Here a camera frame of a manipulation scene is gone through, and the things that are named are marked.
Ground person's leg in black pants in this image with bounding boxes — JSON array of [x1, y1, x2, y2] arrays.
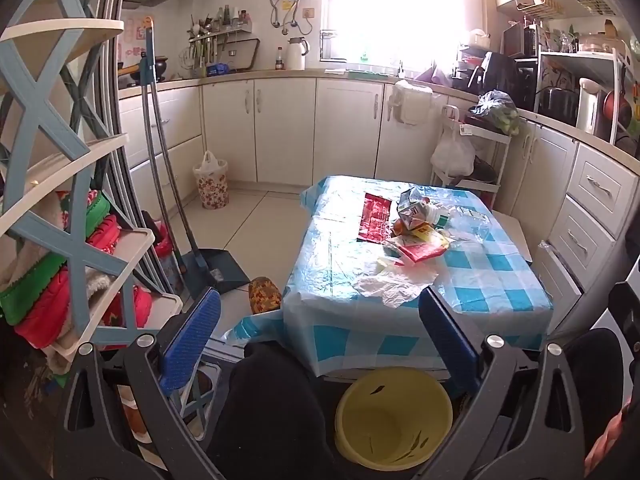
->
[[565, 329, 628, 466], [207, 342, 336, 480]]

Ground black air fryer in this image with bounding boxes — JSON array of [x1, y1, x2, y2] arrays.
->
[[480, 51, 518, 95]]

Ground black pan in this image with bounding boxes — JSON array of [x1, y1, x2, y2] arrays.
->
[[470, 156, 498, 183]]

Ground white plastic carrier bag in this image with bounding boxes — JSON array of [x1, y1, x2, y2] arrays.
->
[[431, 132, 476, 177]]

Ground yellow patterned slipper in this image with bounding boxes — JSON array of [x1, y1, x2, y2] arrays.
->
[[248, 276, 283, 315]]

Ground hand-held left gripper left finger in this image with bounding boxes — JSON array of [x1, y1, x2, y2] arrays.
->
[[54, 287, 226, 480]]

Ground red plastic bag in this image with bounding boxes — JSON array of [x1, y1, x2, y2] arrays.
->
[[150, 220, 173, 262]]

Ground yellow plastic bucket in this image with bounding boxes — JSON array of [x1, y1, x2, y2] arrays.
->
[[334, 367, 455, 471]]

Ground microwave oven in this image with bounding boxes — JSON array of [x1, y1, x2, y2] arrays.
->
[[502, 24, 541, 58]]

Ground white kitchen trolley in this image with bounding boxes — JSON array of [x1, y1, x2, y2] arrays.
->
[[432, 105, 521, 211]]

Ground red frying pan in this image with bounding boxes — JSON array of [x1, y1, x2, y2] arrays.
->
[[602, 91, 633, 131]]

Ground black wok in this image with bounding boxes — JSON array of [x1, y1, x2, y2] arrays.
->
[[119, 62, 147, 86]]

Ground clear bag of green vegetables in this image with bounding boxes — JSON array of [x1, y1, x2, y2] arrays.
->
[[467, 90, 521, 136]]

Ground white counter shelf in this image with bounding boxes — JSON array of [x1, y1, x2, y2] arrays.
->
[[532, 50, 626, 146]]

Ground blue and white shoe rack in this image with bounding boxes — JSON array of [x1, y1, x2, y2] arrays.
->
[[0, 0, 183, 376]]

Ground white thermos jug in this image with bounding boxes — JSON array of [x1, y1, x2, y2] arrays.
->
[[287, 36, 311, 71]]

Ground blue checked plastic tablecloth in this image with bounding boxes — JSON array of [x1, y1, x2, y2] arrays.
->
[[220, 175, 553, 378]]

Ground white electric thermo pot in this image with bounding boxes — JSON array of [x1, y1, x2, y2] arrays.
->
[[577, 77, 608, 133]]

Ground floral waste bin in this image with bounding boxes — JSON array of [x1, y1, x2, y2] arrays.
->
[[192, 151, 230, 209]]

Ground black rice cooker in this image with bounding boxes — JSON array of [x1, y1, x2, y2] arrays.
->
[[540, 87, 581, 126]]

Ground wall utensil rack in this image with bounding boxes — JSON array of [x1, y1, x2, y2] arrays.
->
[[187, 5, 253, 76]]

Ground thin white plastic bag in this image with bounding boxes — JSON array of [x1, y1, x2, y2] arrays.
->
[[352, 259, 441, 309]]

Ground drawer organizer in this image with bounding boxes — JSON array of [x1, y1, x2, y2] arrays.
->
[[452, 45, 483, 91]]

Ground white hanging door bin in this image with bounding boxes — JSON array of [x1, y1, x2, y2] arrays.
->
[[385, 80, 433, 127]]

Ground long-handled broom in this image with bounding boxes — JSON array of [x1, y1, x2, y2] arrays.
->
[[139, 16, 183, 296]]

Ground pile of red green slippers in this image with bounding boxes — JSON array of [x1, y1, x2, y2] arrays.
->
[[0, 187, 153, 348]]

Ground dark-rimmed tray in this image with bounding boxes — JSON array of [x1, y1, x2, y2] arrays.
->
[[227, 37, 259, 72]]

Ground kitchen window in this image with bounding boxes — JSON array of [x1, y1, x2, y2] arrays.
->
[[320, 0, 496, 63]]

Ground crushed drink carton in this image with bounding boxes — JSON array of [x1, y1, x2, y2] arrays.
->
[[395, 187, 443, 236]]

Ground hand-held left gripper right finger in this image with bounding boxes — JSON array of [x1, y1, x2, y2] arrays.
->
[[419, 287, 586, 480]]

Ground person's right forearm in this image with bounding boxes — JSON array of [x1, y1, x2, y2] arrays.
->
[[584, 402, 640, 472]]

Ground clear plastic bottle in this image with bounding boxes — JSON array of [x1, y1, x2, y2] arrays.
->
[[440, 205, 493, 243]]

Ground cream kitchen base cabinets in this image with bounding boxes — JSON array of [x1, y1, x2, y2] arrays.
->
[[117, 72, 640, 311]]

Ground purple bag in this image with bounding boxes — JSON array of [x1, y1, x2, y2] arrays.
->
[[415, 62, 453, 86]]

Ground red yellow snack wrapper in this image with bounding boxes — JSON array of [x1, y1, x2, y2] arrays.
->
[[385, 232, 451, 265]]

